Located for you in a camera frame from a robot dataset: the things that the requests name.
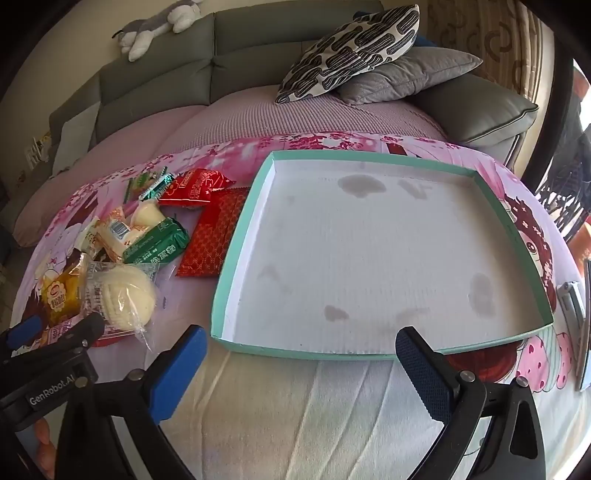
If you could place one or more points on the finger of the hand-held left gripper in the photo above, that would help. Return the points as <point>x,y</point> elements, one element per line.
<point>23,333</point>
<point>78,332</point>

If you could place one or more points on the red snack packet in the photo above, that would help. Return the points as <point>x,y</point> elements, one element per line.
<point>196,187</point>

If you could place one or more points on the dark green snack packet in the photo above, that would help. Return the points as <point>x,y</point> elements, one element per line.
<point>157,242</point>

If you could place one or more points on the teal cardboard box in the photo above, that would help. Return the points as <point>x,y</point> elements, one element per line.
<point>369,254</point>

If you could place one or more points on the person's left hand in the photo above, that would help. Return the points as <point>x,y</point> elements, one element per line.
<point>46,447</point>

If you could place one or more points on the grey and white plush toy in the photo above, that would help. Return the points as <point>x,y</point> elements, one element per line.
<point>152,23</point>

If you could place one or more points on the red patterned flat packet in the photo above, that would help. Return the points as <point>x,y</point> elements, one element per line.
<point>207,240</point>

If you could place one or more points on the pink printed blanket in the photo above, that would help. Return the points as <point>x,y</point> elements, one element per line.
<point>286,415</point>

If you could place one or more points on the grey-green sofa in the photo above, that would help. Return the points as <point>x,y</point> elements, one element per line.
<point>258,41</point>

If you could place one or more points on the beige orange-print snack packet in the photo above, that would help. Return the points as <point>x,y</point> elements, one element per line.
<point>115,235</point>

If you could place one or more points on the pink waffle sofa cover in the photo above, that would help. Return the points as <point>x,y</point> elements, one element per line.
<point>277,120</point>

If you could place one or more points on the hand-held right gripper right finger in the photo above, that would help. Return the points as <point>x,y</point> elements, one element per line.
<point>422,374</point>

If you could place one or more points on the green-edged cracker packet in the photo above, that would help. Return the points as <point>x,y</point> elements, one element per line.
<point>135,187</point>

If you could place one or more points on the white cushion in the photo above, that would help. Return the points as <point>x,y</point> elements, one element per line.
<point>76,138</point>

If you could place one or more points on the clear-wrapped white bun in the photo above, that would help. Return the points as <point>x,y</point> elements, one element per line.
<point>124,295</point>

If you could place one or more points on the yellow cake packet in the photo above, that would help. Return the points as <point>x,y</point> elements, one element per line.
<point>62,295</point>

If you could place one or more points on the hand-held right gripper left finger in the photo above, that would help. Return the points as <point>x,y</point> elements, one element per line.
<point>178,374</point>

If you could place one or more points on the black metal rack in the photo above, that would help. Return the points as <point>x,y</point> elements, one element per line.
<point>563,184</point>

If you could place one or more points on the blue cloth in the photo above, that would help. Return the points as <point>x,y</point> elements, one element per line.
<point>427,41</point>

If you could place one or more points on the silver metal object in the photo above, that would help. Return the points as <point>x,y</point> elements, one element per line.
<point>572,304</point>

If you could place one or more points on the grey pillow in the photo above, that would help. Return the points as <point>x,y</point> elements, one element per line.
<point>406,74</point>

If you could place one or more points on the black and white patterned pillow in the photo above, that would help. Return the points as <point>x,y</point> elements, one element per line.
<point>351,50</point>

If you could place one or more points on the beige patterned curtain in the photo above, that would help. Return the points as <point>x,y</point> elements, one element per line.
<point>498,41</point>

